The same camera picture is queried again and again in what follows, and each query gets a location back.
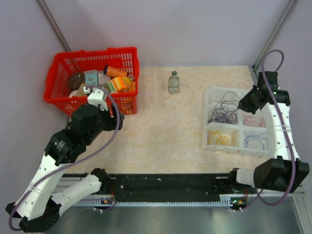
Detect pink cable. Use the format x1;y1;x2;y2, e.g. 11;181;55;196
243;116;266;127

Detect blue cable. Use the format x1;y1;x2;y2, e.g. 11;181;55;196
243;131;268;150

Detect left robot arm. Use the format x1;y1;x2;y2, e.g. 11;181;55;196
5;103;124;233

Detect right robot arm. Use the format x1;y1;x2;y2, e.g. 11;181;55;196
227;71;310;193

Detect brown cardboard box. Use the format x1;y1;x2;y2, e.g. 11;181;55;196
71;83;108;97

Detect red plastic basket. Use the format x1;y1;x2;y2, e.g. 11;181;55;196
43;47;139;116

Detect brown round cookie pack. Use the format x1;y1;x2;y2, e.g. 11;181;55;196
67;72;85;90

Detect grey white box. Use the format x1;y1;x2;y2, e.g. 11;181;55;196
98;71;111;86

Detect teal small box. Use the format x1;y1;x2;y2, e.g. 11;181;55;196
84;70;98;85

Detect white compartment tray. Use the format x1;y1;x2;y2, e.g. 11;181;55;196
202;87;269;156

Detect orange striped sponge pack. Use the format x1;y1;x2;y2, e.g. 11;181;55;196
104;77;136;93

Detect orange cylinder tube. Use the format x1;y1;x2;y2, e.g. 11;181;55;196
103;65;128;78

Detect clear glass bottle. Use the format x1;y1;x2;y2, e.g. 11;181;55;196
168;71;180;95

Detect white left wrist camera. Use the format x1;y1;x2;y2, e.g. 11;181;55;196
83;86;108;111

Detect dark cables in tray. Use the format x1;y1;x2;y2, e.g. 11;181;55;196
207;107;239;125

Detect yellow cable in tray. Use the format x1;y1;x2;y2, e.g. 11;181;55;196
207;131;234;145

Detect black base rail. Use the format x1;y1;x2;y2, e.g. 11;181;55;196
95;174;255;203

